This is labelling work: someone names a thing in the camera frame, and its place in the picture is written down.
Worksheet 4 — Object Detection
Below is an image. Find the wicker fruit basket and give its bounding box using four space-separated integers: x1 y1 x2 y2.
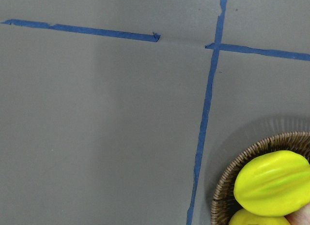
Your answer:
210 131 310 225

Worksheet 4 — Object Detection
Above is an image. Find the yellow starfruit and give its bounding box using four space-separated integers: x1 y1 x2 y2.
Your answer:
233 150 310 217

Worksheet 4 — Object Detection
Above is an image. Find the pink peach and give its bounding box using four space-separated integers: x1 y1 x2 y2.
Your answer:
285 207 310 225

